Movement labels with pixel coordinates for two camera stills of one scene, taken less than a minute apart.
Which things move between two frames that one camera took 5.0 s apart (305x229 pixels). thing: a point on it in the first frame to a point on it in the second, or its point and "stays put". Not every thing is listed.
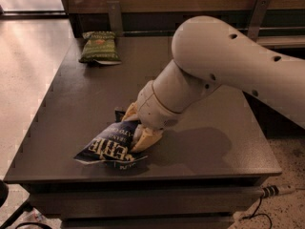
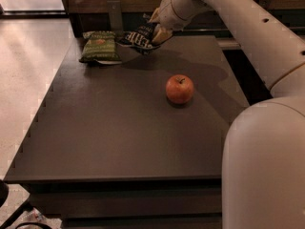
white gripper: (153, 108) to (166, 10)
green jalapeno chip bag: (99, 47) stays put
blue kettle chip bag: (113, 145) to (140, 37)
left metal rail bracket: (115, 18) stays put
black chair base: (26, 207) stays put
